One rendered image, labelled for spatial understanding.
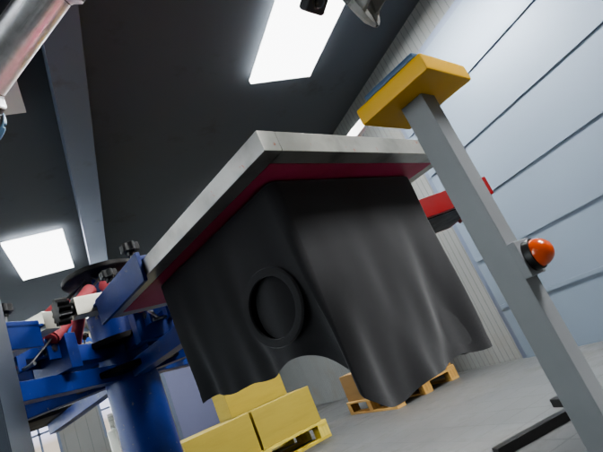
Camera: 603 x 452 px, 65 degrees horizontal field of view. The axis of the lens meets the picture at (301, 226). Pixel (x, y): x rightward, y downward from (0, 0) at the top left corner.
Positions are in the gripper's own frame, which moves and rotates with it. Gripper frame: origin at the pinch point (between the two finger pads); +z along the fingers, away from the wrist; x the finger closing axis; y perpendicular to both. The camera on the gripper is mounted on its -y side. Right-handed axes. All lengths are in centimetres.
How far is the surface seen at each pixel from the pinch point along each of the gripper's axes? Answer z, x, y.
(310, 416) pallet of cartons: 86, 225, -351
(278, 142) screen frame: 12.0, -13.9, -16.3
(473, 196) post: 33.5, -1.8, 1.9
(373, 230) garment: 26.1, 11.0, -25.8
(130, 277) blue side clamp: 12, -20, -70
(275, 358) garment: 42, -11, -42
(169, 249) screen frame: 13, -19, -52
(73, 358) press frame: 13, -18, -137
